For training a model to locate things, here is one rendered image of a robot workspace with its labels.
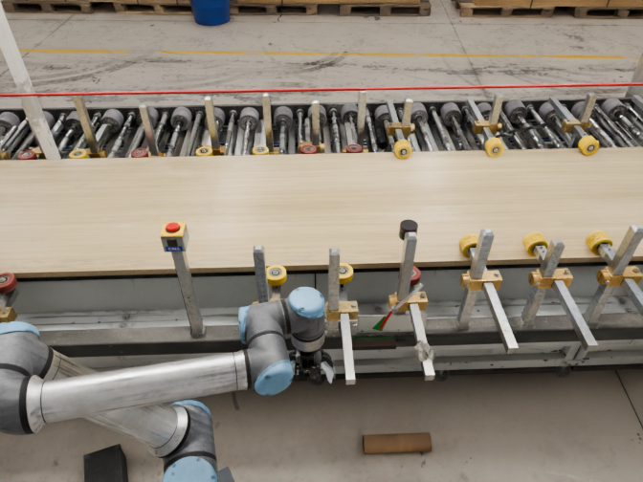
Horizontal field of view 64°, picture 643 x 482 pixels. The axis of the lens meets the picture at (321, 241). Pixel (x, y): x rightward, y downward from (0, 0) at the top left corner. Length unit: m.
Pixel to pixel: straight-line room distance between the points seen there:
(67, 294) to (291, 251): 0.93
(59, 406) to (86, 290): 1.12
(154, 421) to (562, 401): 2.01
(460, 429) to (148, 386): 1.77
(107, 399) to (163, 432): 0.41
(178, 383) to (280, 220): 1.13
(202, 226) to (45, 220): 0.67
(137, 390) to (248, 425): 1.46
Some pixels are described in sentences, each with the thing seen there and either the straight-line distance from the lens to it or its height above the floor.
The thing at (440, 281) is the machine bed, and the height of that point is 0.74.
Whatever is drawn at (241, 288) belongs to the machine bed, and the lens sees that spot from 2.12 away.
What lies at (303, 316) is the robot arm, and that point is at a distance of 1.26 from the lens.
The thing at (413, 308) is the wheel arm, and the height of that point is 0.86.
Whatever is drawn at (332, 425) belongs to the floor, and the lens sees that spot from 2.57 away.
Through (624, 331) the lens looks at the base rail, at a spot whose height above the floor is 0.68.
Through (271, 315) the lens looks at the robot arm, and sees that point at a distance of 1.27.
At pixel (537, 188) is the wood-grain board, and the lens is 2.52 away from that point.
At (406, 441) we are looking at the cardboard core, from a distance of 2.47.
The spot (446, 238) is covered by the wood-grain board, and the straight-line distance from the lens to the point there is 2.12.
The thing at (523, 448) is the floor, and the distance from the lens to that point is 2.69.
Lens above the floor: 2.25
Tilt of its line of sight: 41 degrees down
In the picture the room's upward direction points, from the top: straight up
